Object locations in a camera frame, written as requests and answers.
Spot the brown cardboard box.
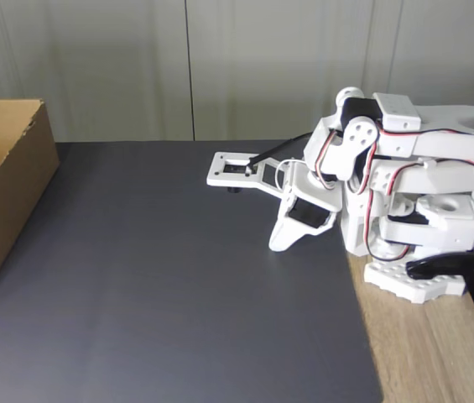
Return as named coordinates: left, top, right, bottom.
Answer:
left=0, top=98, right=60, bottom=322

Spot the dark grey table mat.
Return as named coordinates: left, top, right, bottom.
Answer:
left=0, top=139, right=384, bottom=403

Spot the white cabinet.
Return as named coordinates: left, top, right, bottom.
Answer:
left=0, top=0, right=474, bottom=144

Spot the red white black servo cable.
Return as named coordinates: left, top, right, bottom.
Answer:
left=312, top=128, right=346, bottom=192
left=362, top=184, right=414, bottom=259

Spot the black camera cable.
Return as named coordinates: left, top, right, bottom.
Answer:
left=245, top=132, right=314, bottom=169

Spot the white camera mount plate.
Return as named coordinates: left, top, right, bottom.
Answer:
left=206, top=150, right=288, bottom=199

